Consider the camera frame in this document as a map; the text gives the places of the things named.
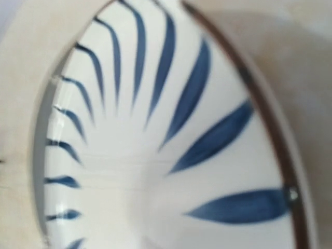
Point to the white blue-striped plate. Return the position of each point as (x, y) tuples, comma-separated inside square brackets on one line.
[(151, 130)]

